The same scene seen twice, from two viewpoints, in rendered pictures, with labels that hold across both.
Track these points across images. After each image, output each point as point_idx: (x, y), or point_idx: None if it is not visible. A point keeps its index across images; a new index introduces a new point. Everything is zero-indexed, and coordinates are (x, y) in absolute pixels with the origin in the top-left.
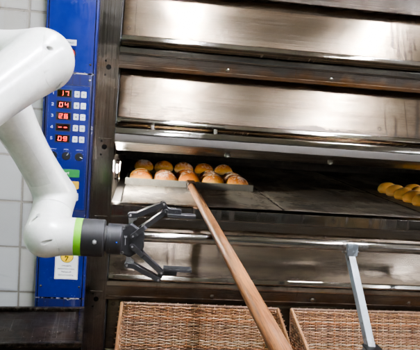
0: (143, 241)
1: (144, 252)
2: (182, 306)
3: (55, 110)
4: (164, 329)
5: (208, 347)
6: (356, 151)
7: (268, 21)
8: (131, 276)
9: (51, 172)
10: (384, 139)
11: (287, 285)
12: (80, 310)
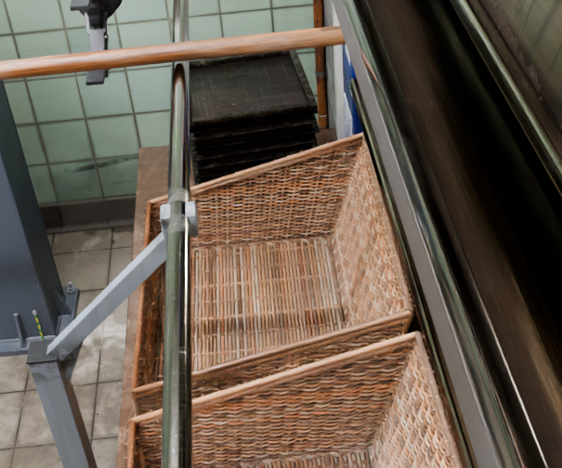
0: (87, 15)
1: (97, 31)
2: (376, 193)
3: None
4: (362, 209)
5: (367, 279)
6: (352, 35)
7: None
8: (356, 98)
9: None
10: (479, 46)
11: (407, 279)
12: (298, 103)
